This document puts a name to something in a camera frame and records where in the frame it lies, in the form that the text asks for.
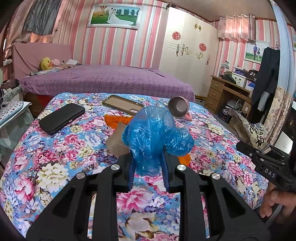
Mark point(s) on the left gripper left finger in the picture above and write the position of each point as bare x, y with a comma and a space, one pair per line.
67, 216

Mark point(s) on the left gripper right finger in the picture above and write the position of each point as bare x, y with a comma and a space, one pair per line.
210, 202

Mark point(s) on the blue plastic bag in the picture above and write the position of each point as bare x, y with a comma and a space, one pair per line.
151, 132

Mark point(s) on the right hand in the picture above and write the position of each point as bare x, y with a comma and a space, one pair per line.
273, 196

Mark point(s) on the floral door curtain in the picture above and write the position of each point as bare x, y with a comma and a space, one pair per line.
263, 135

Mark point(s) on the floral bed sheet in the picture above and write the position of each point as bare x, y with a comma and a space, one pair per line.
41, 165

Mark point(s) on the dark hanging coat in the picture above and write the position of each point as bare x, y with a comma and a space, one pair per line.
266, 84

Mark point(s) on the wooden desk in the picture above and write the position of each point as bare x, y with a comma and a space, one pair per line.
221, 91

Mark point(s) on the white storage box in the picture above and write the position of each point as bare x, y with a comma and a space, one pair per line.
239, 79

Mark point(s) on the black wallet case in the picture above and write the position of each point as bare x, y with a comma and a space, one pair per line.
55, 121

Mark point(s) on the desk lamp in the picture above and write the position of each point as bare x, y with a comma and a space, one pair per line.
224, 66

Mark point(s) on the small framed couple photo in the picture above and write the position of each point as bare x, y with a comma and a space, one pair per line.
254, 51

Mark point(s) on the pink mug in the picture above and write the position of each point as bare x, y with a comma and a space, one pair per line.
179, 107

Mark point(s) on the dotted side table cloth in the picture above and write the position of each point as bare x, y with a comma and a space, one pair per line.
10, 109

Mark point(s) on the brown phone case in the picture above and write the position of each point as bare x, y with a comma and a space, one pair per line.
123, 104

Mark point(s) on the pink window curtain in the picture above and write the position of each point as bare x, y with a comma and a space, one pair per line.
237, 27

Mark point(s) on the purple dotted bed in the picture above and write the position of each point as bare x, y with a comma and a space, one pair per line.
108, 79

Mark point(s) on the white wardrobe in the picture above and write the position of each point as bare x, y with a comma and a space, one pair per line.
187, 49

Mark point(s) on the yellow duck plush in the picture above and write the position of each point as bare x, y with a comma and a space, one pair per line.
46, 64

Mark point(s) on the pink headboard cover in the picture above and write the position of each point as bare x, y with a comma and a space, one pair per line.
27, 56

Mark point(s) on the grey hanging cloth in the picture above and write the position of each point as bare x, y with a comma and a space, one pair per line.
42, 16

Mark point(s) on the framed wedding photo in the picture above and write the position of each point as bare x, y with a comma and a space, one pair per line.
110, 15

